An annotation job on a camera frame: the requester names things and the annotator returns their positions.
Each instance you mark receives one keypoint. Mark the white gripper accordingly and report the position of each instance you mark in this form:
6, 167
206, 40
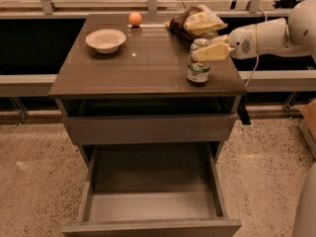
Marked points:
242, 42

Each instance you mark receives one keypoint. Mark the green 7up can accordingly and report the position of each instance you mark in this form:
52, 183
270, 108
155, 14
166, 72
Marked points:
198, 70

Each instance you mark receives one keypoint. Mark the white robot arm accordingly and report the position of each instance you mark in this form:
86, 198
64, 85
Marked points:
295, 36

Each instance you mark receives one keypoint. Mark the grey drawer cabinet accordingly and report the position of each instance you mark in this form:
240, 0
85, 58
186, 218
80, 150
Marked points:
146, 76

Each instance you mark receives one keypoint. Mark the closed top drawer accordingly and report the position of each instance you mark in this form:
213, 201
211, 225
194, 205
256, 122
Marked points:
160, 129

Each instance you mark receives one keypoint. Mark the open middle drawer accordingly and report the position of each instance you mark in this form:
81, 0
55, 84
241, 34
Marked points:
152, 190

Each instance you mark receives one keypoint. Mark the yellow brown chip bag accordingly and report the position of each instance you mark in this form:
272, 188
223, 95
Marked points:
195, 22

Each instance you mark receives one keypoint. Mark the orange fruit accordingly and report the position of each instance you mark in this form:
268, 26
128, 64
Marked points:
135, 19

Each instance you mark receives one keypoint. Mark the white bowl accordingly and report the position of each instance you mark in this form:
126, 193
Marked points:
105, 41

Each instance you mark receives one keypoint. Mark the wooden box at right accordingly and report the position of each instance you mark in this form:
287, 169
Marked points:
308, 125

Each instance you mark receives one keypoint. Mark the metal railing frame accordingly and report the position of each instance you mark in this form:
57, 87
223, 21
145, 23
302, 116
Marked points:
38, 85

